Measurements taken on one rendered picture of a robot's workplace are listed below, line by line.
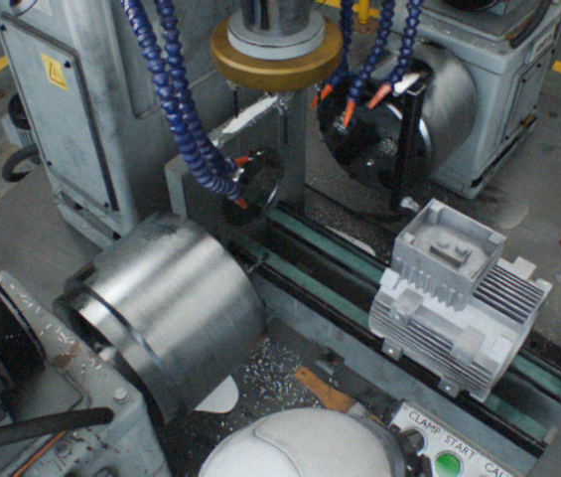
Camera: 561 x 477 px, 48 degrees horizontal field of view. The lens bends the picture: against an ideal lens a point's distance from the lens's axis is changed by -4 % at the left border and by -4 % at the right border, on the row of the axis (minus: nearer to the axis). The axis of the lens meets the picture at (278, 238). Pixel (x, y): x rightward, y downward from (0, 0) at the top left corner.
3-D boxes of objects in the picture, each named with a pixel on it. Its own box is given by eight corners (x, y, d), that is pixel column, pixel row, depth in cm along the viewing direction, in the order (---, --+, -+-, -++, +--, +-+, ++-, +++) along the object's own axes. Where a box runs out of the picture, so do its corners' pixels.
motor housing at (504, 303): (360, 350, 101) (373, 274, 87) (425, 276, 111) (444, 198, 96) (471, 421, 92) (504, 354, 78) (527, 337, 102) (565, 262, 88)
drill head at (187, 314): (7, 416, 94) (-61, 323, 75) (179, 273, 112) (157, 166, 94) (114, 528, 83) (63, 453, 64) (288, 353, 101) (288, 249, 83)
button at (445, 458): (431, 468, 75) (429, 470, 73) (445, 447, 75) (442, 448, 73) (453, 483, 74) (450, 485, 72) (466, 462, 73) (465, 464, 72)
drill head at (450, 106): (288, 183, 127) (288, 76, 109) (400, 90, 148) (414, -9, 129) (394, 243, 116) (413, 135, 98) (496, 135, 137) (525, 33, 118)
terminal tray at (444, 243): (387, 272, 92) (393, 238, 86) (426, 231, 97) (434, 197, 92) (460, 316, 87) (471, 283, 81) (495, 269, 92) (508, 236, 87)
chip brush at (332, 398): (288, 380, 111) (288, 378, 110) (308, 363, 113) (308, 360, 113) (378, 457, 101) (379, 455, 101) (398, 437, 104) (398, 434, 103)
